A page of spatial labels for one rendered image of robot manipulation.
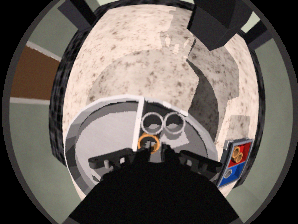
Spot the bronze bushing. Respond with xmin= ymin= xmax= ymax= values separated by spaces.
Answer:
xmin=232 ymin=146 xmax=240 ymax=158
xmin=231 ymin=152 xmax=243 ymax=163
xmin=138 ymin=132 xmax=160 ymax=154

